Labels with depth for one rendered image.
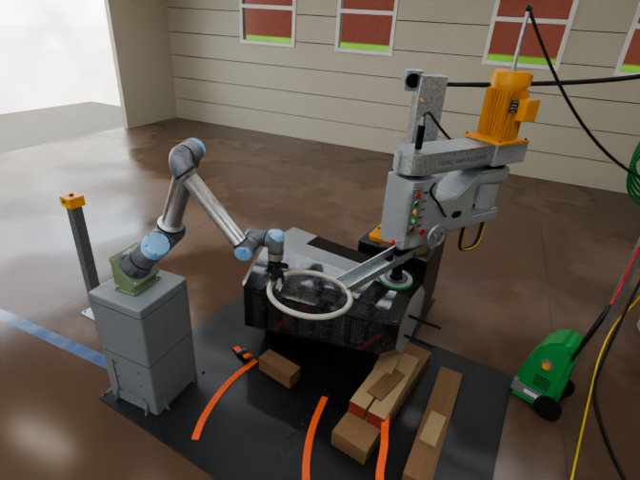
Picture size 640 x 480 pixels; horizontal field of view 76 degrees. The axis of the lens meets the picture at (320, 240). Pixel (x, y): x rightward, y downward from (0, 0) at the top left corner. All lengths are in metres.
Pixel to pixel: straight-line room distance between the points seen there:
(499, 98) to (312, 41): 6.96
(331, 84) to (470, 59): 2.74
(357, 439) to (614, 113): 7.27
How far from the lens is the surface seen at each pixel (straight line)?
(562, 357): 3.17
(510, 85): 2.72
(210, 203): 2.13
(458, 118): 8.64
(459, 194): 2.65
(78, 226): 3.64
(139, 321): 2.56
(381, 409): 2.76
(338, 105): 9.21
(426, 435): 2.84
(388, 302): 2.65
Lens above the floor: 2.31
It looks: 28 degrees down
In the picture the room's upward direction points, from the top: 4 degrees clockwise
